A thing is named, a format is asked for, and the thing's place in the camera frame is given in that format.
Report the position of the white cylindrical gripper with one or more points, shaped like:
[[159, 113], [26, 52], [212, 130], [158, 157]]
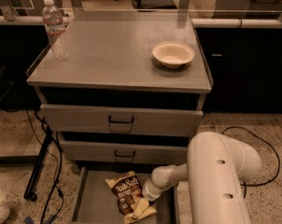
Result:
[[149, 188]]

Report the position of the brown sea salt chip bag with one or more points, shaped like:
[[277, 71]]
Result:
[[128, 191]]

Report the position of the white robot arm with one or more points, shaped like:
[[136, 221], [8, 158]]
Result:
[[215, 168]]

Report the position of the grey bottom drawer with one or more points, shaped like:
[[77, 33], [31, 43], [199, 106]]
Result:
[[95, 203]]

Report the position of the grey drawer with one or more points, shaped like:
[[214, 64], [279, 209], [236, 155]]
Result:
[[95, 203], [128, 148], [122, 120]]

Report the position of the grey middle drawer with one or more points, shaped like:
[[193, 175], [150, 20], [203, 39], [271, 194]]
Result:
[[128, 148]]

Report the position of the grey top drawer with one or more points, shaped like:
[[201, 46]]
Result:
[[122, 120]]

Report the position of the grey metal drawer cabinet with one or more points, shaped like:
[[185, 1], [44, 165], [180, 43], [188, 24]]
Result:
[[112, 65]]

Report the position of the black desk leg with caster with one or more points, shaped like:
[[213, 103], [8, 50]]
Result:
[[29, 193]]

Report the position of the white shoe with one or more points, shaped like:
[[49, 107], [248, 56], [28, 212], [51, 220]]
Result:
[[4, 213]]

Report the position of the white paper bowl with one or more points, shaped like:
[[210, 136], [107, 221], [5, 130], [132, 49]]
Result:
[[172, 54]]

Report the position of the clear plastic water bottle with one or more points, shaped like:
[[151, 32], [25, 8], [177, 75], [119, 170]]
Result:
[[55, 29]]

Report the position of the white horizontal rail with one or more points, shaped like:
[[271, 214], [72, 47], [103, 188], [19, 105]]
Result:
[[202, 23]]

